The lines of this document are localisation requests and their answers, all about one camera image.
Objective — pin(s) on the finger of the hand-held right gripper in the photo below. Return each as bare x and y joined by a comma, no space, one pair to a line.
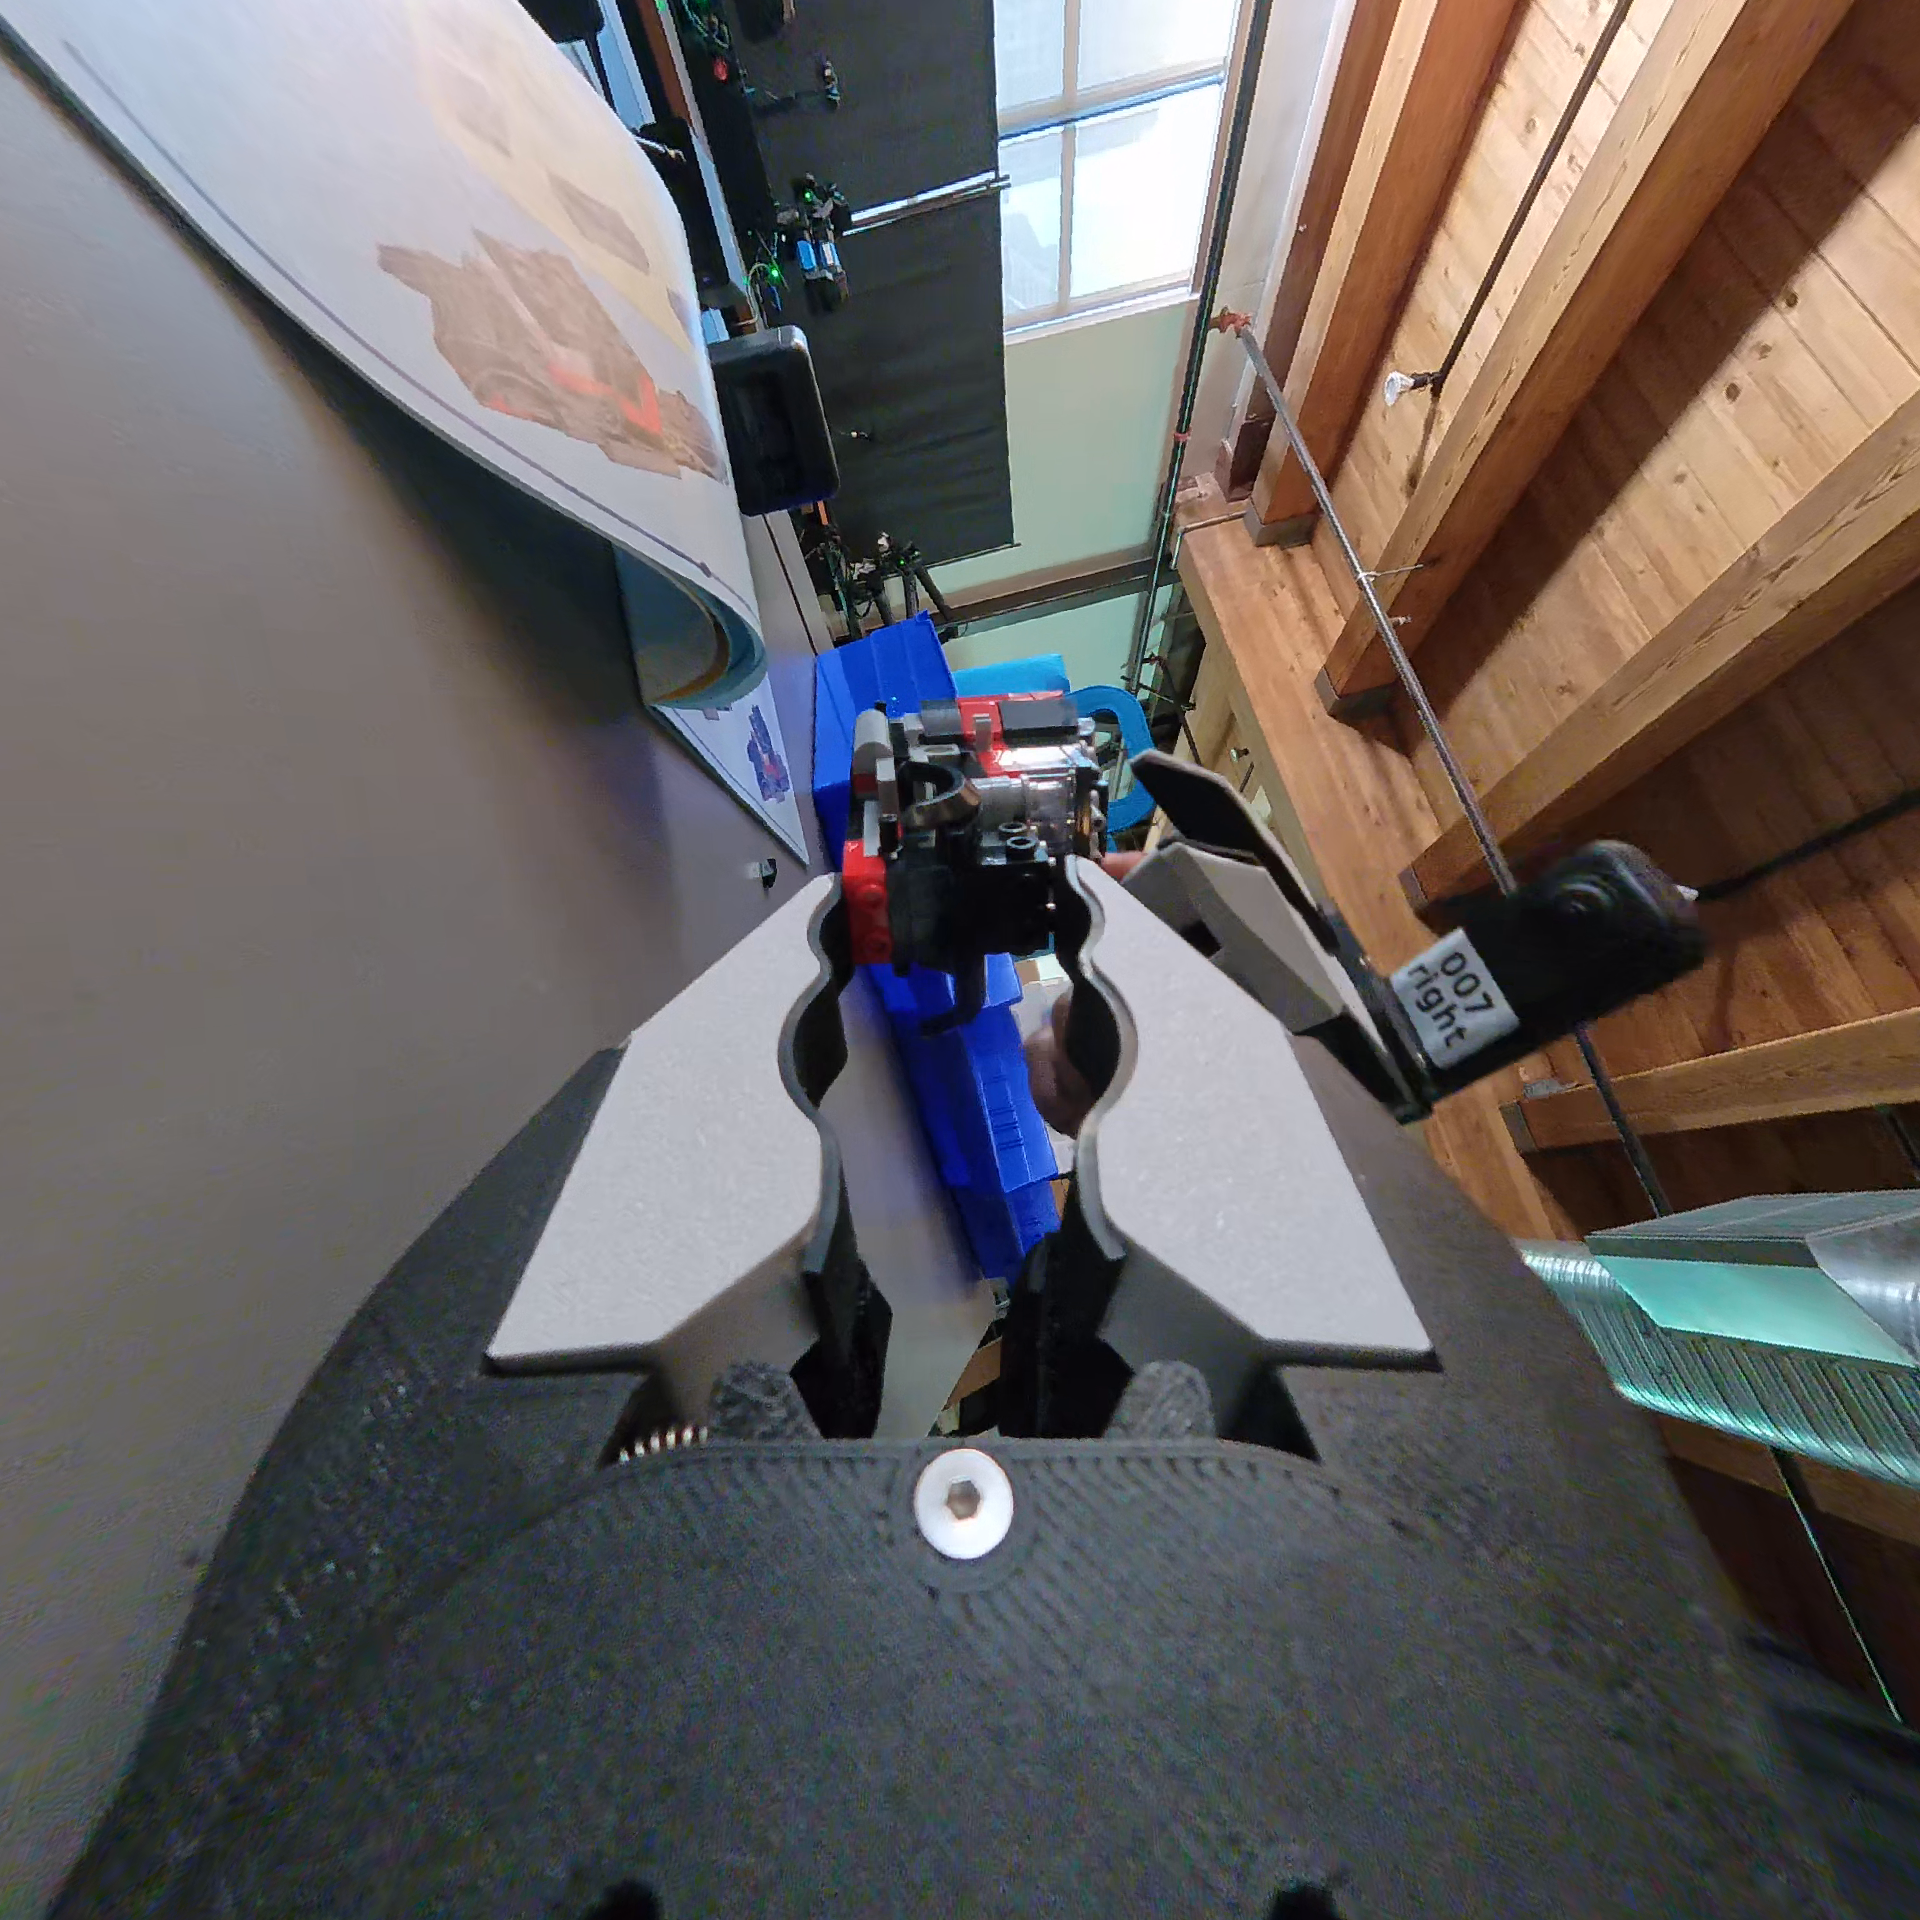
1222,818
1273,944

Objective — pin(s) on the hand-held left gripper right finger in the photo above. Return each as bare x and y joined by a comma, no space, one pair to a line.
1245,1187

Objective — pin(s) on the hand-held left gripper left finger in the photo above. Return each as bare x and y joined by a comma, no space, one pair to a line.
674,1171

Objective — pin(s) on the black red toy brick model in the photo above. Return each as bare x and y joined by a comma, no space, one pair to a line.
962,887

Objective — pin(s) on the grey desk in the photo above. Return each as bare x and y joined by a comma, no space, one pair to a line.
301,973

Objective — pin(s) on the person's right hand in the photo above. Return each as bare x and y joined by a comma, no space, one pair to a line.
1071,1065

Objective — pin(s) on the long metal ceiling rod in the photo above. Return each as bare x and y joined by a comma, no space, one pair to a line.
1432,735

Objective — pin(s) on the flat printed leaflet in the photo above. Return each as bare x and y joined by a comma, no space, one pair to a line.
742,765

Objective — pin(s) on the black tripod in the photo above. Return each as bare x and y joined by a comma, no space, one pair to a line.
886,578

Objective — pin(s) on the white light bulb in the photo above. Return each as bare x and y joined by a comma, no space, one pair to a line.
1404,386

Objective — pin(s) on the black backdrop curtain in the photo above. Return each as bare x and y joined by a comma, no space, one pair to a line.
899,377

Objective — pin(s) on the black and silver box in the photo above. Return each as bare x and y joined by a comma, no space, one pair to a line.
772,418

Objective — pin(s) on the large paned window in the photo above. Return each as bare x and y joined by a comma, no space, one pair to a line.
1118,151

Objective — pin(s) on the open building instruction booklet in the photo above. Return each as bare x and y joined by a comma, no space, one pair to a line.
451,227

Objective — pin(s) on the silver ventilation duct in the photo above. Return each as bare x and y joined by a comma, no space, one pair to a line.
1725,1319

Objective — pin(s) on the camera rig with green lights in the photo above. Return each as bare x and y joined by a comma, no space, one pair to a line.
810,248

